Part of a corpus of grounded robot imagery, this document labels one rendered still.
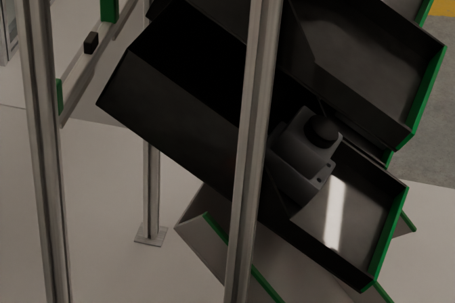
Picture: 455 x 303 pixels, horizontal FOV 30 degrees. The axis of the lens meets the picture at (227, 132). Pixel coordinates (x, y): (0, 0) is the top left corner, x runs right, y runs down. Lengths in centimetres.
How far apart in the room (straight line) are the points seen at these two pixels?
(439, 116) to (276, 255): 217
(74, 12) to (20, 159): 45
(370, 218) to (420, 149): 205
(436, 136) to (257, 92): 232
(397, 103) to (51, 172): 29
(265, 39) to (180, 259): 66
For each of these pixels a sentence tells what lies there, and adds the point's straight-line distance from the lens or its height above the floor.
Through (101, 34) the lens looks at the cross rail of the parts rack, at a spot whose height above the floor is 131.
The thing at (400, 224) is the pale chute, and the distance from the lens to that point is 106.
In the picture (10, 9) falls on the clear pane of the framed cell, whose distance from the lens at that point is 159.
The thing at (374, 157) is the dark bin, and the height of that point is 121.
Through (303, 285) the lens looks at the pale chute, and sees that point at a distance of 90.
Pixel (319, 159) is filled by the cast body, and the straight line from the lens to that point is 72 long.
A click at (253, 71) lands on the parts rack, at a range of 60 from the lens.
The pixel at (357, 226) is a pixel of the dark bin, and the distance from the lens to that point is 79.
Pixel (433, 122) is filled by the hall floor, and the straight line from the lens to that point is 298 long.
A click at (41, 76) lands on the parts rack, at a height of 137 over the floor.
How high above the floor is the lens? 175
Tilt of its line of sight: 39 degrees down
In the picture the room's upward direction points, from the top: 5 degrees clockwise
